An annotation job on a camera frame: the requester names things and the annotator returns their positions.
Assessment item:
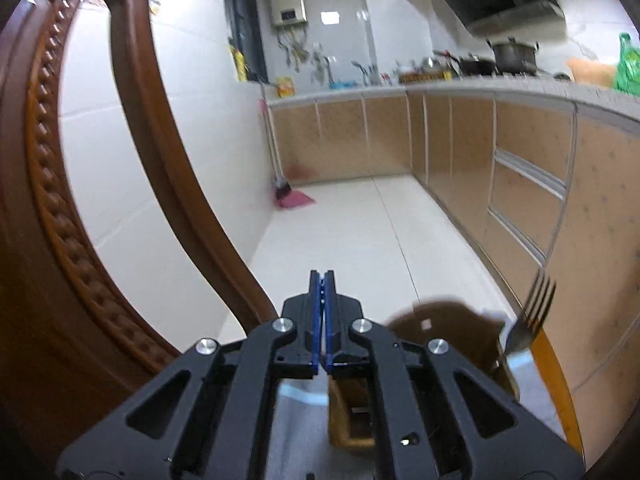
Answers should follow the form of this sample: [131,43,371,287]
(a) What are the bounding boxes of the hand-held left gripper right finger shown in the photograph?
[322,270,586,480]

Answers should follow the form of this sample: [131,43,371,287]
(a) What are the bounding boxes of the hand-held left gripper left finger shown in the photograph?
[56,270,326,480]

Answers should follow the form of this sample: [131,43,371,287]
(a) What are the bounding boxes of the wooden utensil holder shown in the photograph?
[327,300,521,451]

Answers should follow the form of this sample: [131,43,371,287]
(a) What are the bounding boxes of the metal fork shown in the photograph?
[502,270,557,356]

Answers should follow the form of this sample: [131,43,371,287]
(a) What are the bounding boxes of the pink dustpan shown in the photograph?
[272,189,317,211]

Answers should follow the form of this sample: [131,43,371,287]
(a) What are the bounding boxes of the broom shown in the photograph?
[259,82,292,201]

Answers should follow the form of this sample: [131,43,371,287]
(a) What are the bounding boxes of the sink faucet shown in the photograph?
[312,42,335,86]

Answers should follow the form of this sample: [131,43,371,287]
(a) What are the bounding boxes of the yellow bottle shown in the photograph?
[229,37,249,82]

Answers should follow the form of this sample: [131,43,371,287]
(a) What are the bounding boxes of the carved wooden chair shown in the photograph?
[0,0,276,480]

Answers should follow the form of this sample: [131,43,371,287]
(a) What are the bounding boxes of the black wok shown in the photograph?
[434,50,497,77]

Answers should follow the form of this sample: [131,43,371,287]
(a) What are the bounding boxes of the dark window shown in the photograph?
[221,0,268,83]

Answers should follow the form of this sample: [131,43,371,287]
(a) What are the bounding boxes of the white water heater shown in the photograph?
[267,0,308,28]

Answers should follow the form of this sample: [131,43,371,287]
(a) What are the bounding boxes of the steel cooking pot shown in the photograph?
[487,37,542,75]

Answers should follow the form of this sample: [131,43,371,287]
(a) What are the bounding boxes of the green plastic bag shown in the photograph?
[612,32,640,95]

